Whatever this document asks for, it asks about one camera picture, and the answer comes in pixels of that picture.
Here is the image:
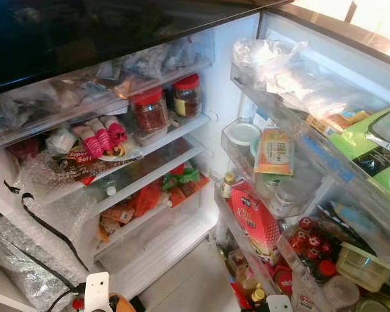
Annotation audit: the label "green snack packet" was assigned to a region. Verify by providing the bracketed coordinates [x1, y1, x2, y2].
[161, 166, 202, 190]

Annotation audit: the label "red-lid jar red contents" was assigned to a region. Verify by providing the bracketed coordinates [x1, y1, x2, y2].
[131, 88, 170, 136]

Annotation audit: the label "clear jar white lid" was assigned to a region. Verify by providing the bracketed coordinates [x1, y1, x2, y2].
[322, 276, 361, 310]

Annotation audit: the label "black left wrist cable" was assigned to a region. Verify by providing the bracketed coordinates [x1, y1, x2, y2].
[44, 286, 86, 312]

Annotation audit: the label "clear plastic bags bundle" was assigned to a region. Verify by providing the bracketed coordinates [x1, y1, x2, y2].
[231, 38, 378, 121]

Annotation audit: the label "yellowish clear plastic container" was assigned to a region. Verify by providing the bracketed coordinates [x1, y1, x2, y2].
[336, 242, 390, 293]

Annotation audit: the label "white knotted plastic bag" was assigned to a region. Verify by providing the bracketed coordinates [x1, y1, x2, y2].
[45, 127, 77, 157]

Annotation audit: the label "orange brown packet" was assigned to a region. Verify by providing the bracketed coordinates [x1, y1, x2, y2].
[99, 203, 136, 225]

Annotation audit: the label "long clear door bin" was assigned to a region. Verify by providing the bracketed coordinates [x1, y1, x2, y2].
[229, 39, 390, 248]

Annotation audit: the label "brown red bread bag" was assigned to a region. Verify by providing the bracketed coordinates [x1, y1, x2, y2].
[55, 146, 140, 186]

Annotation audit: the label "orange snack packet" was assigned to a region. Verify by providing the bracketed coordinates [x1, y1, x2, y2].
[169, 175, 212, 207]

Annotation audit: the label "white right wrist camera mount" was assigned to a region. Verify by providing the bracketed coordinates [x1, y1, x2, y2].
[266, 294, 293, 312]

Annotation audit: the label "small red lid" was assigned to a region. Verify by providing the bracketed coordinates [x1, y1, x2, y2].
[317, 260, 339, 279]

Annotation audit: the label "clear bubble wrap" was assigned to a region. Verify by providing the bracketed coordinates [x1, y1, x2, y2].
[13, 153, 98, 248]

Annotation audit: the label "bag of red caps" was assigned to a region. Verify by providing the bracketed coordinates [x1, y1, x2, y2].
[283, 218, 342, 274]

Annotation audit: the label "orange white sachet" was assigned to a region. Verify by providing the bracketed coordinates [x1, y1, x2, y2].
[255, 128, 294, 176]

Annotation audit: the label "red-lid jar yellow label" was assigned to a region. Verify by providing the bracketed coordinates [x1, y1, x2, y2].
[173, 73, 202, 119]

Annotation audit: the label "short clear door bin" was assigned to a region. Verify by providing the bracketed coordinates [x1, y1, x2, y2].
[220, 120, 326, 218]

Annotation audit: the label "yellow flat packet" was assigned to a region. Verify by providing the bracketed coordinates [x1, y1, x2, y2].
[305, 109, 371, 136]

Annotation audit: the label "short white-edged glass shelf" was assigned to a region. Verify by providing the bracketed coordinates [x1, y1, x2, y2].
[91, 140, 209, 215]

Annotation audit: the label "red snack packet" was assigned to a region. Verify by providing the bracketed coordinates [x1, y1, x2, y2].
[131, 179, 163, 218]

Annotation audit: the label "white pink wrapped roll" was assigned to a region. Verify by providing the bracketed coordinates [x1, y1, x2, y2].
[103, 115, 128, 147]
[88, 118, 118, 153]
[75, 125, 105, 160]

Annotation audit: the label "small yellow-cap bottle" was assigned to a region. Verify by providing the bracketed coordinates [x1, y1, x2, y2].
[221, 172, 236, 199]

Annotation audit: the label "gold tin lid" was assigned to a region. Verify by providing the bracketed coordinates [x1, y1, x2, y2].
[354, 292, 390, 312]

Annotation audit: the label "white fridge door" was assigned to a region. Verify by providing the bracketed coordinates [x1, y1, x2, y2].
[211, 6, 390, 312]

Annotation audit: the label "white open fridge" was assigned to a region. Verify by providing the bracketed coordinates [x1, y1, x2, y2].
[0, 0, 264, 306]

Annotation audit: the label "silver foil bag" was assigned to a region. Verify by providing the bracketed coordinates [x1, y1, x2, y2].
[0, 218, 85, 312]

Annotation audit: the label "long white-edged glass shelf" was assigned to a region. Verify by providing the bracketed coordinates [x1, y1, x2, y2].
[84, 114, 212, 176]

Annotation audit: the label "clear chiller drawer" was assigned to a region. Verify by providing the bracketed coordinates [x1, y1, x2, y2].
[0, 32, 215, 149]

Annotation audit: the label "blue packet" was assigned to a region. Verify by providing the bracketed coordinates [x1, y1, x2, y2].
[325, 201, 390, 251]

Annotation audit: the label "white-lid round container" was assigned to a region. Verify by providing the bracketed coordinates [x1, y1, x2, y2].
[226, 122, 264, 157]

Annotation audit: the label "clear crisper drawer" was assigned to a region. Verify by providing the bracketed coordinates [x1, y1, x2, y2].
[94, 188, 218, 267]

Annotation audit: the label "red flour box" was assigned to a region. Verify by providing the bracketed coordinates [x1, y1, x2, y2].
[229, 181, 281, 257]

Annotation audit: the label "red round lid jar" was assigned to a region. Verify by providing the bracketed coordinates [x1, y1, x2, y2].
[273, 268, 294, 296]

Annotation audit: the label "green lime packet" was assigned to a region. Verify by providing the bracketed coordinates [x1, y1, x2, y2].
[328, 104, 390, 202]

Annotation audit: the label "black strap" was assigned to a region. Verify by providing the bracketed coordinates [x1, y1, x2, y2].
[3, 182, 92, 274]

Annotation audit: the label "clear empty jar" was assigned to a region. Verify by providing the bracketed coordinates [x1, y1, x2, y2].
[270, 175, 313, 218]

